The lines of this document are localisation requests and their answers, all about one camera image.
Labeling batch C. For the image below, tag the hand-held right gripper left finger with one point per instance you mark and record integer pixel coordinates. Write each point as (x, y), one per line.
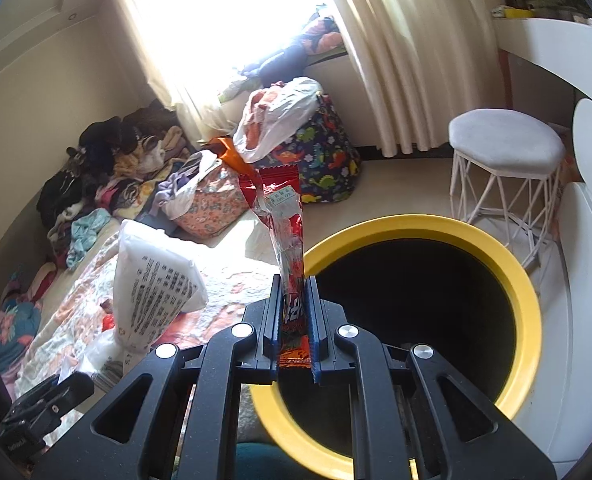
(276, 320)

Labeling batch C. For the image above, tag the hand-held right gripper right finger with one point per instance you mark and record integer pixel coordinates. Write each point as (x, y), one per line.
(316, 320)

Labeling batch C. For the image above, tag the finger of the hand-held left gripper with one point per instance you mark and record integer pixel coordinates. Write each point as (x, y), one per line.
(56, 400)

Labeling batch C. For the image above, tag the red snack wrapper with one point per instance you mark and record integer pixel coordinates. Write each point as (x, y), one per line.
(288, 220)

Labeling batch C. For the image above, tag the white printed plastic bag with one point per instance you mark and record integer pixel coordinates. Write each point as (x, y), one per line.
(151, 280)

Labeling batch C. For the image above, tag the yellow rimmed black bin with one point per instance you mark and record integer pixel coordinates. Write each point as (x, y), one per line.
(520, 300)

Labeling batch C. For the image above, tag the orange white tufted blanket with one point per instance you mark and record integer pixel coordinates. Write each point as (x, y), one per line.
(226, 280)

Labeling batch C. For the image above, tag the teal floral cloth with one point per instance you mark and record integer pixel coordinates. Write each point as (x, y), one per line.
(16, 335)

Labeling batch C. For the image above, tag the floral fabric bag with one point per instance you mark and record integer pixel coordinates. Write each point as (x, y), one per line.
(211, 205)

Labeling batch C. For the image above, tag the dinosaur print storage bag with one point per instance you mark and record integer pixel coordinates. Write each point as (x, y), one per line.
(326, 160)

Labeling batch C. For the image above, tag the lavender garment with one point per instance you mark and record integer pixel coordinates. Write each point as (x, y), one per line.
(171, 192)

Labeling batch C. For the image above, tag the orange bag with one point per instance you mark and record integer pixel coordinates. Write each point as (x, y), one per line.
(231, 152)

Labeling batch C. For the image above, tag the light blue garment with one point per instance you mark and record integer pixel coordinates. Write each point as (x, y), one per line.
(88, 225)

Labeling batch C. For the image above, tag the white plastic bag of clothes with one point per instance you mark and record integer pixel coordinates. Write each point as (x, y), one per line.
(286, 110)

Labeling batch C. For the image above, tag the pile of clothes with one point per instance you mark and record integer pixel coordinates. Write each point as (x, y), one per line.
(101, 160)

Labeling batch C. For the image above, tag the cream curtain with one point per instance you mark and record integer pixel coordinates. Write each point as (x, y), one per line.
(415, 60)
(176, 85)

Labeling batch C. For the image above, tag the white rounded cabinet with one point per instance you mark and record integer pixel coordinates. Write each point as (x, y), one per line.
(590, 260)

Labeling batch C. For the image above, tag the clothes on windowsill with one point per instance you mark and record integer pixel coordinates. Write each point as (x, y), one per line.
(321, 35)

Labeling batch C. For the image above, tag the window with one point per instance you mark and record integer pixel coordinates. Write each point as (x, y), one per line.
(226, 10)

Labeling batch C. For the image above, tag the white desk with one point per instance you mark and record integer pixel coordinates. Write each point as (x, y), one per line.
(540, 35)

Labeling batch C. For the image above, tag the small yellow object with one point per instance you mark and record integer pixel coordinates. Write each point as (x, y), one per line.
(518, 12)

